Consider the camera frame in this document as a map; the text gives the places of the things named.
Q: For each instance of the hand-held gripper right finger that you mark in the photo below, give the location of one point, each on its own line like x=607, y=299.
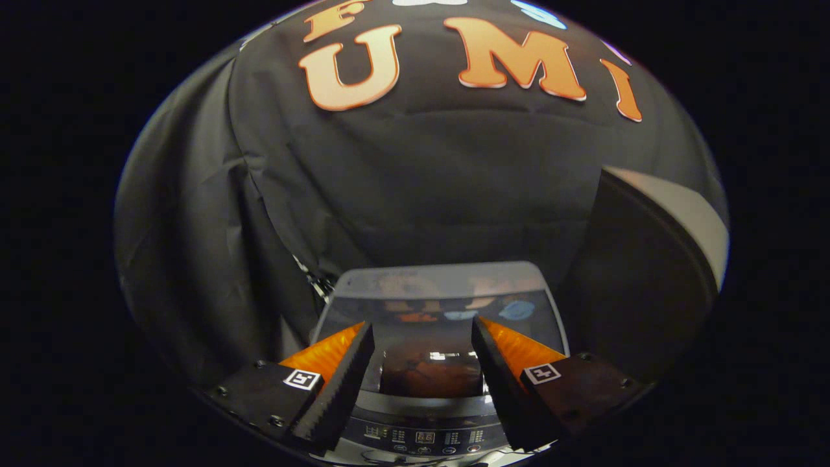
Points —
x=506, y=395

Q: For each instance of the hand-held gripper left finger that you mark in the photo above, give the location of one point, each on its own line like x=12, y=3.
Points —
x=340, y=389

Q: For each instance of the dark transparent washing machine lid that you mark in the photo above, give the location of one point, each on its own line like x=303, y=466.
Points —
x=428, y=305

